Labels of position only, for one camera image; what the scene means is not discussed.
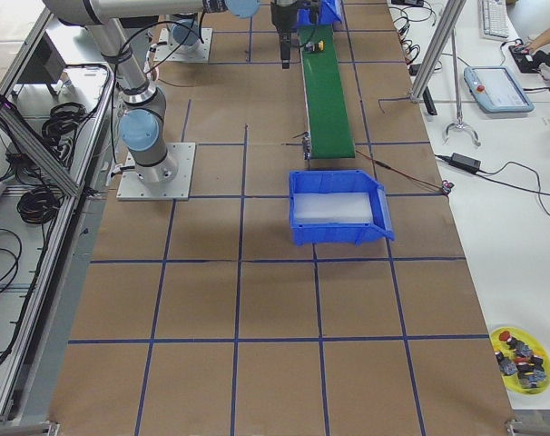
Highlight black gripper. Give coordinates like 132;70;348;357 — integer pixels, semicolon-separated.
270;0;299;69

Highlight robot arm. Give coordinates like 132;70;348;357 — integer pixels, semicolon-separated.
167;1;324;69
44;0;260;183

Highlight yellow plate of buttons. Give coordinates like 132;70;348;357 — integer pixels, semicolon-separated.
489;326;550;395

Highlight person hand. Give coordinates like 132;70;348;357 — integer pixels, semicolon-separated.
525;36;547;54

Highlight left blue bin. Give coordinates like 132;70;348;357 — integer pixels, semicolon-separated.
296;0;343;27

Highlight blue bin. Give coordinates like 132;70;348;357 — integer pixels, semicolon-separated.
296;0;343;27
289;170;395;246

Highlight green conveyor belt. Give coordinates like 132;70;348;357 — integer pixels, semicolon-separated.
299;25;355;160

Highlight right bin white foam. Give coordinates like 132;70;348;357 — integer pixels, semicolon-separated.
291;193;373;224

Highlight right blue bin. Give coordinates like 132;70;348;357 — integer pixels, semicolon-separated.
289;170;395;246

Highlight white keyboard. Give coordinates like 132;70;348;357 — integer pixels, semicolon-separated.
477;0;509;41

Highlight teach pendant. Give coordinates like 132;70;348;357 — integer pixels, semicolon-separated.
463;66;535;114

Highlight black power adapter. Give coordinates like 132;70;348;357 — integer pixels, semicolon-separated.
449;153;481;174

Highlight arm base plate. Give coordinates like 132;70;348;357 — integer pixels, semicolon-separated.
153;27;213;64
116;143;196;201

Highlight aluminium frame post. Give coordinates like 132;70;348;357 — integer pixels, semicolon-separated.
409;0;466;102

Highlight red black conveyor wires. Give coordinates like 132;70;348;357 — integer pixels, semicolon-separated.
355;151;454;195

